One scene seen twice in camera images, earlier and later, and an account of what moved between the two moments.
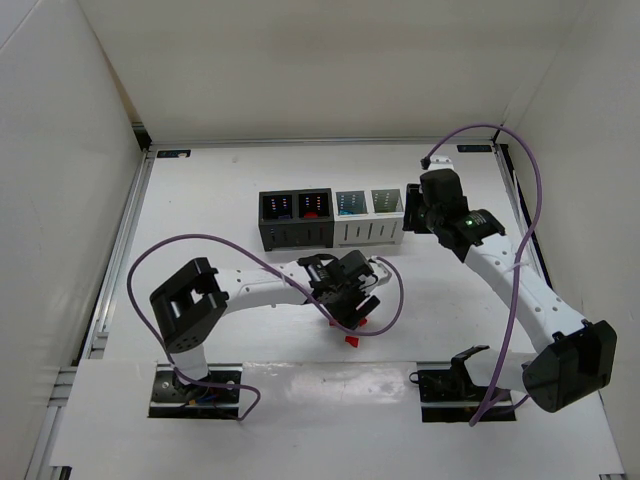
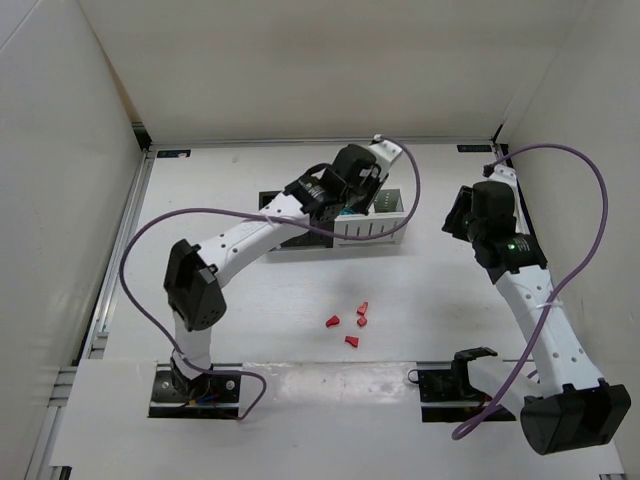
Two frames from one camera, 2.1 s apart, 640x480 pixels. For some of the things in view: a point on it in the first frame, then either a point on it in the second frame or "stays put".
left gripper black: [353, 307] → [329, 215]
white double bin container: [368, 218] stays put
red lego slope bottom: [352, 340] stays put
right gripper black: [413, 209] → [455, 214]
